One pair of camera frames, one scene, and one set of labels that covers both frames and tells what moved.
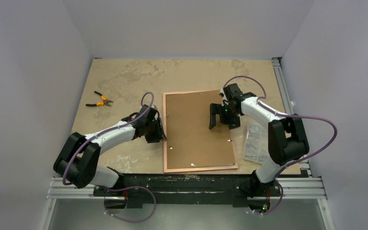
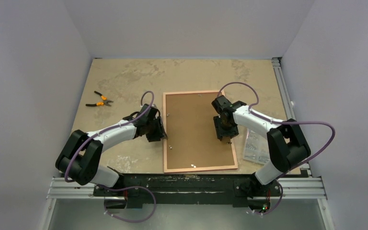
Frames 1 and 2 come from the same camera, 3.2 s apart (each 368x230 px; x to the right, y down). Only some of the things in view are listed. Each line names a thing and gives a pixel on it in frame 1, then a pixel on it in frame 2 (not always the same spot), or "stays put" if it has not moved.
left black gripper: [158, 135] stays put
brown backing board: [190, 143] stays put
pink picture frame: [190, 146] stays put
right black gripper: [220, 113] → [225, 131]
